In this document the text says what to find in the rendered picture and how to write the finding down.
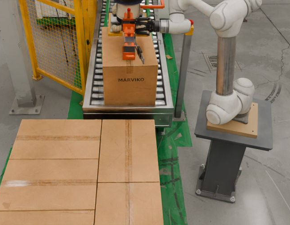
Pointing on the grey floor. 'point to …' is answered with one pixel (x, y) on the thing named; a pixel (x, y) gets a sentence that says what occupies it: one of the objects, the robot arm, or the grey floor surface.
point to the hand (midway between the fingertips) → (129, 26)
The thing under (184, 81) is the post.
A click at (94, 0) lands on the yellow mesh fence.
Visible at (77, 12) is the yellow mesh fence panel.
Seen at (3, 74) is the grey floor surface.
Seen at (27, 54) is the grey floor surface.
